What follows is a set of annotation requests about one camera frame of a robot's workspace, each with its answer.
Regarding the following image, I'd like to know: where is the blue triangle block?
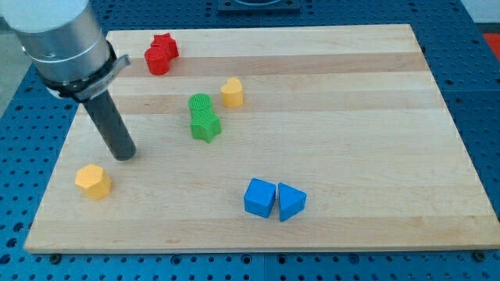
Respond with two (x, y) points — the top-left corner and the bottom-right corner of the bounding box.
(278, 183), (307, 222)

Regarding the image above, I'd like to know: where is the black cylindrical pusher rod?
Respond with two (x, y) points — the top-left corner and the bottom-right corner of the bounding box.
(83, 91), (136, 161)

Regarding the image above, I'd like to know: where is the yellow hexagon block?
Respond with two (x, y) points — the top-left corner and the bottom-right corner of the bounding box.
(75, 164), (113, 200)

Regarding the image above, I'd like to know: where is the green star block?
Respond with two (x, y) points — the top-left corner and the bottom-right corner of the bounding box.
(190, 111), (222, 143)

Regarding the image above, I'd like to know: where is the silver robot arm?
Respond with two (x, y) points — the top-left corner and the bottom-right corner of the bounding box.
(1, 0), (136, 161)

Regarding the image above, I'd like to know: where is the wooden board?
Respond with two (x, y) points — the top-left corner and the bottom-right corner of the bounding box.
(24, 24), (499, 254)

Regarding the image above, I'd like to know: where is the blue cube block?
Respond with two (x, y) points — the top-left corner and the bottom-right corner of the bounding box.
(244, 178), (277, 218)

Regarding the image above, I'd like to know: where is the red star block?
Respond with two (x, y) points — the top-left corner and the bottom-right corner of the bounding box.
(151, 33), (179, 59)

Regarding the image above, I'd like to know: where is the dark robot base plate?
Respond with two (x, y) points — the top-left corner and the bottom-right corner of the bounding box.
(217, 0), (301, 12)

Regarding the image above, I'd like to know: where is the green cylinder block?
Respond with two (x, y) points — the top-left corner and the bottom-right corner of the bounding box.
(187, 93), (213, 116)

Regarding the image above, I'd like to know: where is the red cylinder block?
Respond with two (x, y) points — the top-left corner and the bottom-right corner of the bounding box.
(145, 46), (170, 76)

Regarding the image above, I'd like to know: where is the yellow heart block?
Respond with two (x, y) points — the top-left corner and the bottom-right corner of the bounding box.
(220, 77), (244, 108)

